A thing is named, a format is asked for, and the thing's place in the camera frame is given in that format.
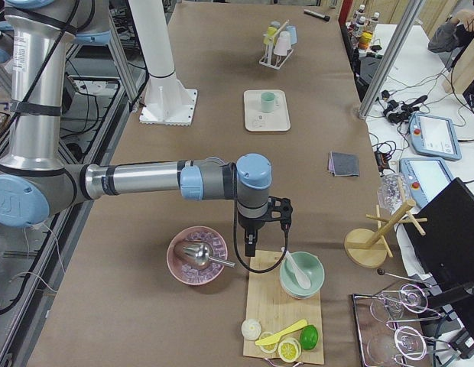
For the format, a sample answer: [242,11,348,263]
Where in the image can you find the seated person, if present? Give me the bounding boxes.
[427,9,474,67]

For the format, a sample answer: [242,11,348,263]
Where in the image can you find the green stacked bowls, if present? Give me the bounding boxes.
[278,251,326,300]

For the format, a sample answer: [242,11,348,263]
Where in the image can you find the green lime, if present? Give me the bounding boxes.
[299,325,319,350]

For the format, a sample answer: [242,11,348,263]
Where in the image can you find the green cup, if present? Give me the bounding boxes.
[260,91,277,113]

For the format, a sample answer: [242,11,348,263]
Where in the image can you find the blue teach pendant near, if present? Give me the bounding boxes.
[399,157,454,209]

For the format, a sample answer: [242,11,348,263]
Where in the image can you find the metal scoop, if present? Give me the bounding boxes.
[174,241,235,270]

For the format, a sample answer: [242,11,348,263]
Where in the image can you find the wire glass rack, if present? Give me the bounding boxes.
[351,275,474,366]

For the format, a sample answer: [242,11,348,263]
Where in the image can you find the grey folded cloth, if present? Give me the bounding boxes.
[328,151,359,177]

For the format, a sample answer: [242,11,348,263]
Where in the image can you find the lemon slice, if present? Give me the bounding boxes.
[277,337,302,363]

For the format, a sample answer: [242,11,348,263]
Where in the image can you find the wooden mug tree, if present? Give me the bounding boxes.
[344,197,427,268]

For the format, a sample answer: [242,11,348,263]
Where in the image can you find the metal cylinder black cap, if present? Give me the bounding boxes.
[304,8,330,22]

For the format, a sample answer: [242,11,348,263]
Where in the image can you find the cream rabbit tray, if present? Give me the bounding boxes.
[243,89,291,132]

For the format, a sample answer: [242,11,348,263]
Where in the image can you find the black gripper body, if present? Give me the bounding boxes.
[237,196,292,232]

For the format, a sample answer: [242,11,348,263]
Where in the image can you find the clear plastic cup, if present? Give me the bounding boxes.
[377,173,411,213]

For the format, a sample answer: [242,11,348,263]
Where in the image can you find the yellow plastic knife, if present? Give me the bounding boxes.
[255,319,308,346]

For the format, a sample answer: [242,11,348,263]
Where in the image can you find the blue teach pendant far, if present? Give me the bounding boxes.
[409,112,462,161]

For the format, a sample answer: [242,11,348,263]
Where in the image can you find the wooden cutting board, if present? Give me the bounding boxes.
[242,249,326,365]

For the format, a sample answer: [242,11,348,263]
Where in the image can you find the pink cup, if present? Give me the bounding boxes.
[273,37,291,57]

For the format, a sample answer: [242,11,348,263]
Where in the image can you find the pink bowl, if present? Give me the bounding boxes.
[166,226,234,285]

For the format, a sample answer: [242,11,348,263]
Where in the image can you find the white ceramic spoon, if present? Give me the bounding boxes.
[281,248,311,289]

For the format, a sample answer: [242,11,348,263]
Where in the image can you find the blue cup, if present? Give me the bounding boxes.
[285,25,297,45]

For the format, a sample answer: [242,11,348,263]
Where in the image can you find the black monitor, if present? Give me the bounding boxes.
[404,178,474,287]

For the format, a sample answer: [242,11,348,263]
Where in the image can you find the cream white cup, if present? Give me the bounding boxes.
[280,31,291,40]

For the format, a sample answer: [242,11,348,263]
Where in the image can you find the yellow cup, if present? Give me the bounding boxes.
[263,34,276,46]

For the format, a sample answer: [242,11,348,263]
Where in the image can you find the white wire cup rack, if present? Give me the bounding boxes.
[259,20,296,70]

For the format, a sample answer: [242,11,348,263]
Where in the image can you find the aluminium frame post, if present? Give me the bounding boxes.
[358,0,425,120]

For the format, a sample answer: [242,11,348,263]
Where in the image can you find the blue teach pendant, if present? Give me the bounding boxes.
[399,157,454,209]
[409,112,462,161]

